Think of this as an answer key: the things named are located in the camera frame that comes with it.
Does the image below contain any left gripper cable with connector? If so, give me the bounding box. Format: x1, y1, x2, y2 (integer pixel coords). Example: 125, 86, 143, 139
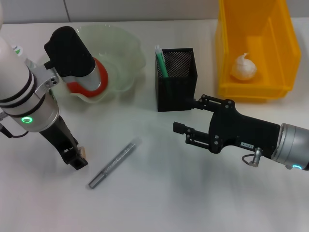
0, 111, 28, 139

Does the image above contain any grey transparent pen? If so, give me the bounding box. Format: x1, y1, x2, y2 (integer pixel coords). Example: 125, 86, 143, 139
88, 137, 143, 189

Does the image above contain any white paper ball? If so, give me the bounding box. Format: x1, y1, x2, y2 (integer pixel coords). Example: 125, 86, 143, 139
230, 52, 258, 81

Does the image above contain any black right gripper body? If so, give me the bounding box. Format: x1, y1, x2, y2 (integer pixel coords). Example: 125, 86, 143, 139
208, 99, 282, 160

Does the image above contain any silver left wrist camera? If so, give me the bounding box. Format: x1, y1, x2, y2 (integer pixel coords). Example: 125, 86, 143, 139
43, 26, 102, 91

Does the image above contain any black mesh pen holder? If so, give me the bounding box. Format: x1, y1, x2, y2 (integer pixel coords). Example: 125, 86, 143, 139
155, 47, 198, 113

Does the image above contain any pale green glass fruit plate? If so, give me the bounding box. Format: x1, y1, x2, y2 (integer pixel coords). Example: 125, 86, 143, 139
51, 24, 147, 104

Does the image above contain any beige eraser with barcode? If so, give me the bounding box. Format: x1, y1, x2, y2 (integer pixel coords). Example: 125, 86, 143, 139
77, 145, 87, 160

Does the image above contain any yellow plastic bin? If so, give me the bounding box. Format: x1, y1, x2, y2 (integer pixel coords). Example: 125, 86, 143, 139
214, 0, 302, 102

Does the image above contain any green pen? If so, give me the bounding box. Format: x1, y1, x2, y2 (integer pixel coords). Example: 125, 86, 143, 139
154, 44, 169, 79

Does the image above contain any clear green-label water bottle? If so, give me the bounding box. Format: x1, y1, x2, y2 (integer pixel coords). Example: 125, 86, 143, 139
10, 44, 58, 104

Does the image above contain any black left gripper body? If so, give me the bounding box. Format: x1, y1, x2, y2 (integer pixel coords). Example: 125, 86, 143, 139
39, 115, 80, 165

